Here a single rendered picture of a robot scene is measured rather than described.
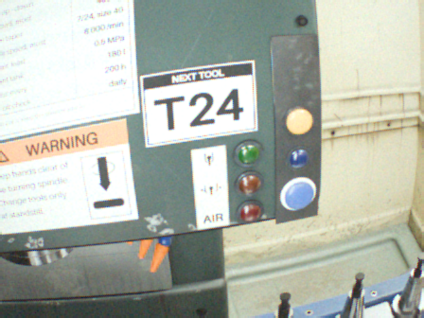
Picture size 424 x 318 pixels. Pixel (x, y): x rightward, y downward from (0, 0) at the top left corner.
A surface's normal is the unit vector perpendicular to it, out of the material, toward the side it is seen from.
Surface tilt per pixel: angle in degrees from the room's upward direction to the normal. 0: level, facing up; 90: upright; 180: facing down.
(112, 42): 90
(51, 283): 90
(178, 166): 90
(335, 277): 0
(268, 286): 0
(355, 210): 90
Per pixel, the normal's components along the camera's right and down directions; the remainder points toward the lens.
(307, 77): 0.20, 0.51
